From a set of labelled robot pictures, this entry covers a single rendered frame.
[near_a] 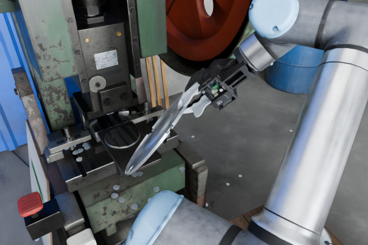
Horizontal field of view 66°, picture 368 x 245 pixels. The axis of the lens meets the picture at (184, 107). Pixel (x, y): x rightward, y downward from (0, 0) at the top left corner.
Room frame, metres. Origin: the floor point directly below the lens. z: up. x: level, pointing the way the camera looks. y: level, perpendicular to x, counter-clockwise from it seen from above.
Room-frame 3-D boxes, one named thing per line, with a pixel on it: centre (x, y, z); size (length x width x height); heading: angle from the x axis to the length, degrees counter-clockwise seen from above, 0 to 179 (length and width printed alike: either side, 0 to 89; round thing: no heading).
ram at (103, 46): (0.86, 0.27, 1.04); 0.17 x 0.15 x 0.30; 33
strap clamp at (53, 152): (0.80, 0.43, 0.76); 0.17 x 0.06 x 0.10; 123
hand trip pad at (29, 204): (0.52, 0.44, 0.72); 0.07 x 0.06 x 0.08; 33
